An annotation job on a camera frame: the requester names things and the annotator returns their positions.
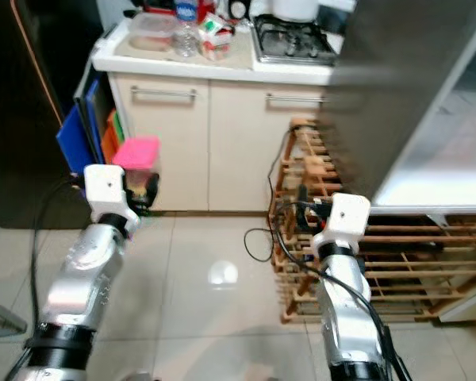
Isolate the pink lid clear jar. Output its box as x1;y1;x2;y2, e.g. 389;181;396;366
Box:
113;135;161;175

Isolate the dark grey fridge door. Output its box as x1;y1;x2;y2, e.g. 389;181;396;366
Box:
319;0;476;215

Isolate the orange board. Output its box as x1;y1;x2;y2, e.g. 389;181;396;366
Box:
101;111;124;164

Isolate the blue board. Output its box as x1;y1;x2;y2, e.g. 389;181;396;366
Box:
56;79;104;175

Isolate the beige cabinet white counter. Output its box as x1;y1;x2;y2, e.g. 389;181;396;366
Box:
94;20;338;214

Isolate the wooden bottle rack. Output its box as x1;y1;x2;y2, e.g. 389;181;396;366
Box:
268;117;476;322

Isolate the black tall appliance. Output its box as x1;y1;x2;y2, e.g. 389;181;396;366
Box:
0;0;104;223

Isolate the clear plastic food container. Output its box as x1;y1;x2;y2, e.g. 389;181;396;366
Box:
129;12;179;52

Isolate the blue cap water bottle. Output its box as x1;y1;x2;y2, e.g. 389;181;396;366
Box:
173;0;201;58

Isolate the black gas stove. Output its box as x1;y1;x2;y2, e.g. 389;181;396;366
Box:
250;14;338;66

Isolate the white green milk carton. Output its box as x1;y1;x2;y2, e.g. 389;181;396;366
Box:
197;14;235;63

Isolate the red kitchen appliance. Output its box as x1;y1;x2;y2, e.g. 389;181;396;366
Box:
143;0;177;13

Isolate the grey stool metal leg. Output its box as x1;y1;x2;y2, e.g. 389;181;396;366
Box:
0;298;29;338

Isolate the white pot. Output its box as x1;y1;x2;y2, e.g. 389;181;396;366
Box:
270;0;320;22

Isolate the black round kitchen timer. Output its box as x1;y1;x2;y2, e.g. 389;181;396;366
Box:
226;0;251;21

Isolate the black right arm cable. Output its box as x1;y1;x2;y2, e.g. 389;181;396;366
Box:
272;198;409;381

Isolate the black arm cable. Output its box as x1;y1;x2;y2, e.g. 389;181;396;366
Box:
272;198;409;381
28;179;88;381

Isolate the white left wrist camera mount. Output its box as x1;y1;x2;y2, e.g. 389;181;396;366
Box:
83;164;140;231

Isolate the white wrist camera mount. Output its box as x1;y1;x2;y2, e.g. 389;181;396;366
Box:
83;164;140;231
313;193;371;255

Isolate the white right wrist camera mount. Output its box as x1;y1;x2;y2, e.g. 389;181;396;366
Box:
313;193;371;255

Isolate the black floor cable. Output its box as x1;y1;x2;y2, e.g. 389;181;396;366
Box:
244;127;298;263

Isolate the metal drawer handle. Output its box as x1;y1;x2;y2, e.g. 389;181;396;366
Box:
266;93;324;106
131;86;198;102

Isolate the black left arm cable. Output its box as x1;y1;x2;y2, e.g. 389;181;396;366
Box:
28;179;88;381

